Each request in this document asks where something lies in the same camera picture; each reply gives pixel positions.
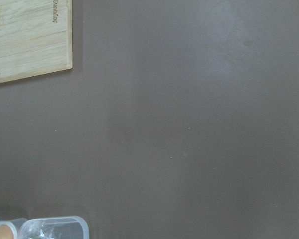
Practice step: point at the clear plastic egg box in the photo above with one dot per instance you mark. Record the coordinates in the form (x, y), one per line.
(69, 227)

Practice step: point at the wooden cutting board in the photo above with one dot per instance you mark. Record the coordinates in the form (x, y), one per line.
(35, 38)

